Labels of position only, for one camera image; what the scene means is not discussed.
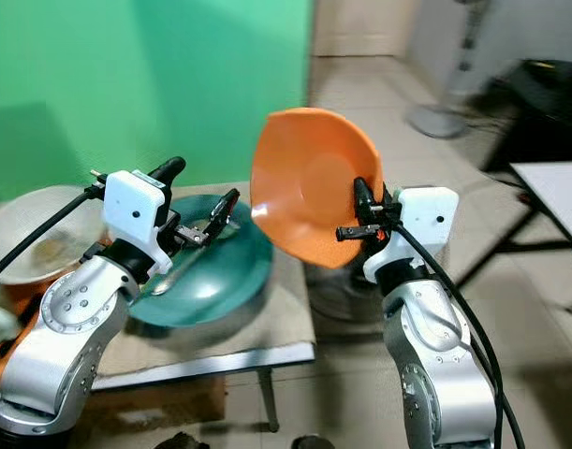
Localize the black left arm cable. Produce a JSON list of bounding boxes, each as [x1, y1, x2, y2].
[[0, 184, 109, 287]]

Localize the teal plate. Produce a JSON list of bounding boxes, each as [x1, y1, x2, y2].
[[129, 193, 275, 329]]

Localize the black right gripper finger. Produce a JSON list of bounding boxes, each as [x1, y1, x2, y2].
[[352, 176, 377, 228]]

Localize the mint green cup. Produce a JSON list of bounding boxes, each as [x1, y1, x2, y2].
[[0, 281, 26, 352]]

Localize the silver spoon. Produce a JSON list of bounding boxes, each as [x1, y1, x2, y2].
[[149, 239, 216, 297]]

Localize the flat orange plate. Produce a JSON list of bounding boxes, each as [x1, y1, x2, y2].
[[0, 271, 64, 382]]

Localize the orange plate with wavy rim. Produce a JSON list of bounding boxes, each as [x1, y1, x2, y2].
[[249, 107, 386, 270]]

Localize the green backdrop screen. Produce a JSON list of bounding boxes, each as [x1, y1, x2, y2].
[[0, 0, 315, 205]]

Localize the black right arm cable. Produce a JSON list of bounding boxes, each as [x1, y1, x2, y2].
[[393, 222, 526, 449]]

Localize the black chair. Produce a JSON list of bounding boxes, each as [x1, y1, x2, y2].
[[480, 57, 572, 175]]

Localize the black utensil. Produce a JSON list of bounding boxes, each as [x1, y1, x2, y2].
[[0, 326, 28, 362]]

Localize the white table with black legs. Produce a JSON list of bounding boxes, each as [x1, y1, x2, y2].
[[454, 160, 572, 315]]

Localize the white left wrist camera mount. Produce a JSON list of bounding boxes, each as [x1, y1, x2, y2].
[[103, 169, 173, 278]]

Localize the white pedestal fan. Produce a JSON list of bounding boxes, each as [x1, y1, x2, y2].
[[405, 0, 497, 140]]

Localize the white bowl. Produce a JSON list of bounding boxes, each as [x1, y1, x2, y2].
[[0, 185, 110, 287]]

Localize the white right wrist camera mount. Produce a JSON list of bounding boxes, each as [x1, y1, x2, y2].
[[363, 185, 461, 283]]

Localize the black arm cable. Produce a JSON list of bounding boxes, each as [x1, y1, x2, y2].
[[0, 184, 109, 287], [393, 222, 526, 449]]

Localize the beige table mat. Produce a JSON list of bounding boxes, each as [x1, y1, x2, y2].
[[0, 181, 316, 377]]

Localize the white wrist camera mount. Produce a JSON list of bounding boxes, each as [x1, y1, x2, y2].
[[363, 185, 461, 283], [103, 169, 173, 278]]

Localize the brown cardboard box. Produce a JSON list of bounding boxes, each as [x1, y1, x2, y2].
[[91, 374, 227, 433]]

